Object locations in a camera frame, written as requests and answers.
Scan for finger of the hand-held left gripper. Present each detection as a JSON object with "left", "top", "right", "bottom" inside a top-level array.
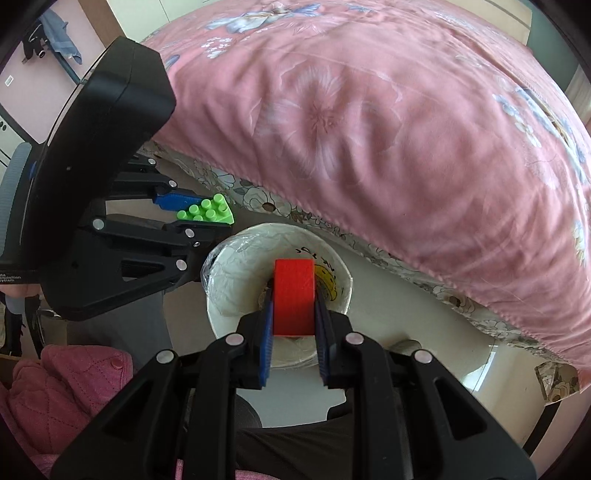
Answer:
[
  {"left": 105, "top": 156, "right": 205, "bottom": 212},
  {"left": 42, "top": 215, "right": 235, "bottom": 322}
]

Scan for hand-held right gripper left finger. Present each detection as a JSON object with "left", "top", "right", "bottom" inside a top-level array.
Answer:
[{"left": 51, "top": 287, "right": 277, "bottom": 480}]

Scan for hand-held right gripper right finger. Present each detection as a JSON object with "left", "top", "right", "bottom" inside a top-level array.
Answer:
[{"left": 314, "top": 293, "right": 539, "bottom": 480}]

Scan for green toy brick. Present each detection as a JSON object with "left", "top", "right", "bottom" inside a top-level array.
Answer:
[{"left": 176, "top": 194, "right": 235, "bottom": 227}]

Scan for red block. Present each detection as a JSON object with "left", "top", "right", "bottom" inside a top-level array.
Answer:
[{"left": 272, "top": 259, "right": 317, "bottom": 337}]

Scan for white paper bowl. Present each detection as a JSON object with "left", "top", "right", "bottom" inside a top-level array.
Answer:
[{"left": 201, "top": 223, "right": 354, "bottom": 369}]

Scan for person's black trousers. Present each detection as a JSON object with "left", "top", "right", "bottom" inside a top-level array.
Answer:
[{"left": 235, "top": 401, "right": 370, "bottom": 480}]

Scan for blue hanging cloth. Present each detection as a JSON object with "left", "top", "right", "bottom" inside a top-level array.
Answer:
[{"left": 39, "top": 9, "right": 83, "bottom": 66}]

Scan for pink floral bed quilt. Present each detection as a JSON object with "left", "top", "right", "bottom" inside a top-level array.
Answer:
[{"left": 139, "top": 0, "right": 591, "bottom": 370}]

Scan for pink quilted jacket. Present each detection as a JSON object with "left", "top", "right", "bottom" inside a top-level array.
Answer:
[{"left": 0, "top": 344, "right": 185, "bottom": 480}]

